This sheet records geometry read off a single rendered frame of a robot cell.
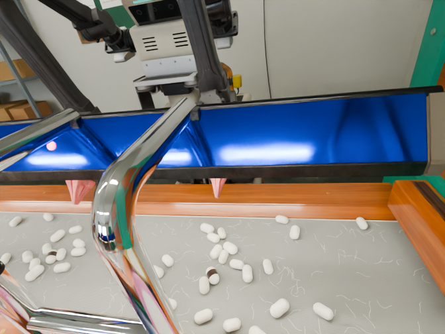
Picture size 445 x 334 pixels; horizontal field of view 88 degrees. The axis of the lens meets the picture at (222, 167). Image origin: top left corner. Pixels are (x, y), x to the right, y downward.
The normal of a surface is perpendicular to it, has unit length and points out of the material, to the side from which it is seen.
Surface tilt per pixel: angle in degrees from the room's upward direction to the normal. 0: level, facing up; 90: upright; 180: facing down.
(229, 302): 0
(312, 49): 90
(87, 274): 0
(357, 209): 45
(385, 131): 58
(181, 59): 90
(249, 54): 90
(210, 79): 100
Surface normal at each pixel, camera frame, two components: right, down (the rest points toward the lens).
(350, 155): -0.21, 0.00
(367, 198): -0.13, -0.84
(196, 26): -0.07, 0.67
